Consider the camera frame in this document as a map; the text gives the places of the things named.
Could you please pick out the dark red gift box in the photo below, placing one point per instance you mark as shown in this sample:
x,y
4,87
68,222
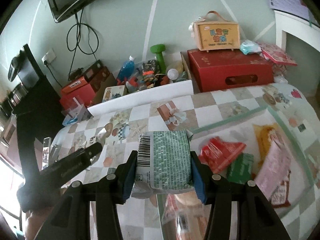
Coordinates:
x,y
225,65

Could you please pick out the wet wipes pack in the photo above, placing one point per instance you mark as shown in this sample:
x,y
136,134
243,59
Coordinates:
x,y
250,47

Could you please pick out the checked printed tablecloth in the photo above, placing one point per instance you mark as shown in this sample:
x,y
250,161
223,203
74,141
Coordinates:
x,y
220,105

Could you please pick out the blue bottle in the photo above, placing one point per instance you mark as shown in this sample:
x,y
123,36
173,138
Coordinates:
x,y
126,70

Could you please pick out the pink snack packet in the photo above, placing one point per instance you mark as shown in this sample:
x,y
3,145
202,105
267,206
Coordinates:
x,y
275,175

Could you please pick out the teal tissue box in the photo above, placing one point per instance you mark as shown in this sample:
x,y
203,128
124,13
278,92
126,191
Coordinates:
x,y
69,121

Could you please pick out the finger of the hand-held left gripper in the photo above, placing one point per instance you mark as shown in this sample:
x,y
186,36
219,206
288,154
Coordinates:
x,y
93,151

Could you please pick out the black power adapter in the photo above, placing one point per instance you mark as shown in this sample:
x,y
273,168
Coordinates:
x,y
76,73

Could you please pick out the white wall socket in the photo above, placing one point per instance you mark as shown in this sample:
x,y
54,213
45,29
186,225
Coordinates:
x,y
48,57

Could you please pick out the small printed card box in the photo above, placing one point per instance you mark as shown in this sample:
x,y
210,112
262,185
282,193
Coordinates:
x,y
112,93

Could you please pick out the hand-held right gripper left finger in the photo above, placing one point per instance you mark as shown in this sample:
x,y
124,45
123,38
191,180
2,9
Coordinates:
x,y
128,180

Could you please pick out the white shelf unit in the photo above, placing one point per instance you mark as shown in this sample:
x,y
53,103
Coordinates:
x,y
280,30

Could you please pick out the white green-print snack packet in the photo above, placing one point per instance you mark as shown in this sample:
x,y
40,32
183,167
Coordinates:
x,y
165,160

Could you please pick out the heap of small toys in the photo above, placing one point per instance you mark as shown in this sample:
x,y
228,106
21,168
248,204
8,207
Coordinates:
x,y
148,75

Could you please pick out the cartoon print carry box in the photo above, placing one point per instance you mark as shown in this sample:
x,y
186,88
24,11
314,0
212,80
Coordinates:
x,y
217,36

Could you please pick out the dark green snack packet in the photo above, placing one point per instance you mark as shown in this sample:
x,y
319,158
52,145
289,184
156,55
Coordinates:
x,y
240,168

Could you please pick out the person's left forearm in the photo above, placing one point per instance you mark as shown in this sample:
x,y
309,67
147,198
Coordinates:
x,y
35,226

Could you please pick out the red triangular snack packet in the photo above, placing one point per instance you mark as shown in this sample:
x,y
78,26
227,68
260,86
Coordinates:
x,y
217,152

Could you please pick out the clear plastic box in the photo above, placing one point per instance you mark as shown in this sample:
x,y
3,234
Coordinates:
x,y
73,108

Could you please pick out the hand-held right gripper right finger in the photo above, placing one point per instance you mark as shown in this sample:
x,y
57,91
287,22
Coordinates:
x,y
198,182

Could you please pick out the steel kettle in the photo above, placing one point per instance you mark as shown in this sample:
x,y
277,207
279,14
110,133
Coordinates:
x,y
18,95

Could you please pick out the large red box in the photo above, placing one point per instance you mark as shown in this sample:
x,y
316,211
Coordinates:
x,y
80,97

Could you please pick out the brown printed box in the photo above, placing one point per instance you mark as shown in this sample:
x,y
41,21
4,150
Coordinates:
x,y
96,75

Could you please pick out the red and pink packet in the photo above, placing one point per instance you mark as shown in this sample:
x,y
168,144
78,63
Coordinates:
x,y
277,53

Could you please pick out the yellow snack packet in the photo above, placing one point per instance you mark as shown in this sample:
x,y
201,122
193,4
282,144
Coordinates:
x,y
265,135

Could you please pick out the orange flat box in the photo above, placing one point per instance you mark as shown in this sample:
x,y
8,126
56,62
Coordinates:
x,y
73,86

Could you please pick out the white round cap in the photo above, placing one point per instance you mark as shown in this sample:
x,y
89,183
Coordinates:
x,y
173,74

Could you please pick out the green dumbbell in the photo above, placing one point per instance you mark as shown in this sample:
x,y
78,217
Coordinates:
x,y
158,55

